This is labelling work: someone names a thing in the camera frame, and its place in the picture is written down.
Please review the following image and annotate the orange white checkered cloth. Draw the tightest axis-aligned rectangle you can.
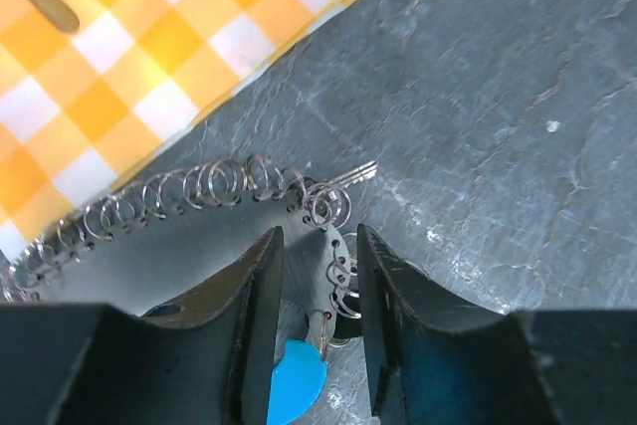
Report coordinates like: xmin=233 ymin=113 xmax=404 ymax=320
xmin=1 ymin=0 xmax=354 ymax=259

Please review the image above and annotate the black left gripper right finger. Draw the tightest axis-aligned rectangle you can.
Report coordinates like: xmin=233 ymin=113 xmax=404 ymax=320
xmin=356 ymin=224 xmax=502 ymax=424

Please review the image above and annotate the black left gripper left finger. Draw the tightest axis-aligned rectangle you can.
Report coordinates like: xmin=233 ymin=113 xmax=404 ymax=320
xmin=139 ymin=226 xmax=284 ymax=424

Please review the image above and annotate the metal key organizer blue handle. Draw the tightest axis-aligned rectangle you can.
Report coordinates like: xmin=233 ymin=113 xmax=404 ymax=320
xmin=1 ymin=154 xmax=378 ymax=424

